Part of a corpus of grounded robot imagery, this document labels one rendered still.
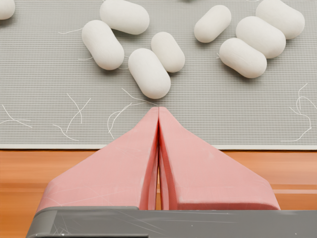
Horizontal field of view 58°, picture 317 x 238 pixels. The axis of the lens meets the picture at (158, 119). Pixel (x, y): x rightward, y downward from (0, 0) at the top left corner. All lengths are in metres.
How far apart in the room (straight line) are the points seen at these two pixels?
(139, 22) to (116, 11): 0.02
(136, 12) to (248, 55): 0.08
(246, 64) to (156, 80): 0.06
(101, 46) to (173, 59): 0.05
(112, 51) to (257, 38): 0.10
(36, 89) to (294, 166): 0.18
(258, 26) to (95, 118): 0.13
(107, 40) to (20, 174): 0.10
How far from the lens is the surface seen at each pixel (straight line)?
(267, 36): 0.21
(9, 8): 0.25
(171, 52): 0.20
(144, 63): 0.19
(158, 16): 0.23
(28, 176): 0.19
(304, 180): 0.20
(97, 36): 0.20
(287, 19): 0.23
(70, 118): 0.21
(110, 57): 0.20
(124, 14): 0.21
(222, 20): 0.22
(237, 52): 0.20
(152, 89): 0.19
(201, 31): 0.21
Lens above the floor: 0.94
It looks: 77 degrees down
